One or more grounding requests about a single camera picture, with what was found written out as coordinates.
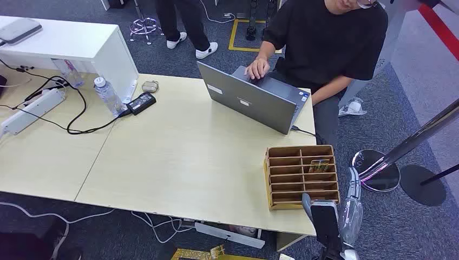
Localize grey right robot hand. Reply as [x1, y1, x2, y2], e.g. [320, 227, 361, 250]
[338, 166, 364, 248]

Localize yellow green card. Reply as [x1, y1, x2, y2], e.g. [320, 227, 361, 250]
[308, 159, 330, 174]

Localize wooden card organizer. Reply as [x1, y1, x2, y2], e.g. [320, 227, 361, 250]
[264, 145, 341, 211]

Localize person's right hand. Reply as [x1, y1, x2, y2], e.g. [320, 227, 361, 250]
[245, 57, 271, 81]

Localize seated person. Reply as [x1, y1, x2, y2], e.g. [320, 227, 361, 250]
[245, 0, 389, 148]

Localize standing person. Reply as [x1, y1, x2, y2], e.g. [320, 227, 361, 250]
[155, 0, 219, 60]

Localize black stanchion base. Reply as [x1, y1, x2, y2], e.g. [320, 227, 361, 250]
[399, 164, 459, 207]

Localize white table crossbar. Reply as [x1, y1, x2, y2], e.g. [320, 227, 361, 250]
[194, 221, 266, 250]

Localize grey laptop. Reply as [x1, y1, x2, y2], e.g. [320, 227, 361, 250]
[196, 61, 311, 135]

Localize yellow printed box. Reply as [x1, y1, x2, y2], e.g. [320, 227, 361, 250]
[171, 244, 267, 260]

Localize white gate panel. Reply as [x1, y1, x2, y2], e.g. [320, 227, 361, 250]
[338, 0, 422, 109]

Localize red barrier belt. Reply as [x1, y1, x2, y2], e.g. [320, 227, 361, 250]
[417, 3, 459, 62]

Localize yellow floor tape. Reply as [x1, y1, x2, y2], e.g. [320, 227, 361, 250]
[228, 18, 284, 55]

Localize black robot legs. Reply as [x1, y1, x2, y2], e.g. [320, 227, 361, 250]
[245, 0, 279, 42]

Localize black power adapter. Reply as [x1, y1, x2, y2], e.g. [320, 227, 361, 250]
[126, 92, 158, 116]

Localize grey earbuds case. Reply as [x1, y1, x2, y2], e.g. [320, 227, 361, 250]
[141, 80, 160, 94]

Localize clear water bottle white cap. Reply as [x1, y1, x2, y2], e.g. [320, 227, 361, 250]
[93, 76, 127, 118]

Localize chrome stool base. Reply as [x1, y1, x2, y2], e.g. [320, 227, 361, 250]
[128, 0, 165, 46]

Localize clear bottle pink label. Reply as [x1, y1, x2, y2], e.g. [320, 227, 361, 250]
[51, 58, 86, 89]

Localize white cabinet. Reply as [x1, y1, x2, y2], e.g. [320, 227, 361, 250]
[0, 15, 140, 103]

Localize black object on floor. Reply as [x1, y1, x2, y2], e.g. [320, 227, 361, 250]
[0, 218, 84, 260]

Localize white power strip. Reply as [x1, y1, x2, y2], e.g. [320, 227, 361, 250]
[0, 88, 67, 137]

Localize grey flat device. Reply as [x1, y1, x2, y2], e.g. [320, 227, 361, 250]
[0, 18, 43, 46]

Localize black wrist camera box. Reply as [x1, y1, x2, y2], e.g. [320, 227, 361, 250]
[301, 193, 345, 252]

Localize chrome stanchion post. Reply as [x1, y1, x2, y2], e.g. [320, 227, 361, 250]
[351, 99, 459, 193]

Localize black laptop cable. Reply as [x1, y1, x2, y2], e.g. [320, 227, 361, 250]
[291, 125, 317, 138]

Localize white cable under table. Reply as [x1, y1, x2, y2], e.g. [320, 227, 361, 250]
[130, 210, 195, 244]

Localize white cable with plug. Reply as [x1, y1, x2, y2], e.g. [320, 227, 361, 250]
[199, 0, 238, 25]

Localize black power cable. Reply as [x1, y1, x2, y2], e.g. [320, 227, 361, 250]
[0, 59, 132, 136]

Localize white floor cable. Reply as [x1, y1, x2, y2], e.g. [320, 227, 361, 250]
[0, 201, 116, 260]

